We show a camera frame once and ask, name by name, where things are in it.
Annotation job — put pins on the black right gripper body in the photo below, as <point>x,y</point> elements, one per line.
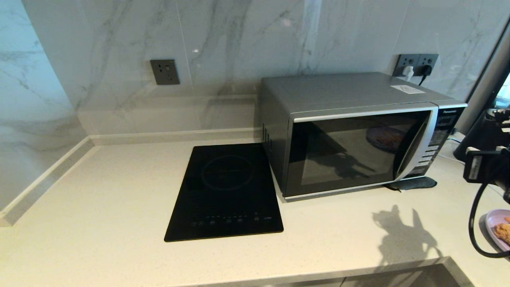
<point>503,118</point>

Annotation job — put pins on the lilac plate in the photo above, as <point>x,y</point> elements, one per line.
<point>491,219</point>

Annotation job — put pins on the silver microwave oven body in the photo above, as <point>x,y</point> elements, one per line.
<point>338,91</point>

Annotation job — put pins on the black kettle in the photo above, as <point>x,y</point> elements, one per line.
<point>474,135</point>

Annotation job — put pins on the black power plug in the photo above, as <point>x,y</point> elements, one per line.
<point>426,71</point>

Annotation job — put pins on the white paper sticker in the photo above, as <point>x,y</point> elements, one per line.
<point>407,89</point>

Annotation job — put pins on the white power plug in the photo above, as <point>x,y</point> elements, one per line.
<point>408,73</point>

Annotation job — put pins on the dark grey felt pad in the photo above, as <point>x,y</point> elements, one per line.
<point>415,183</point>

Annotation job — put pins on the fried chicken piece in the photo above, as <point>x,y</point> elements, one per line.
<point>503,232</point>

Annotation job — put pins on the grey cabinet door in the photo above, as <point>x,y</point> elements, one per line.
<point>398,279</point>
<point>318,284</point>

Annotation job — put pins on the black induction cooktop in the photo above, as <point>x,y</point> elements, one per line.
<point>227,191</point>

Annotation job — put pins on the dark window frame post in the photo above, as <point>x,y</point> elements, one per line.
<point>488,79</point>

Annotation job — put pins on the dark grey wall socket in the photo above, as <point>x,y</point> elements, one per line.
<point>400,60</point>
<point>432,59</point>
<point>165,72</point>

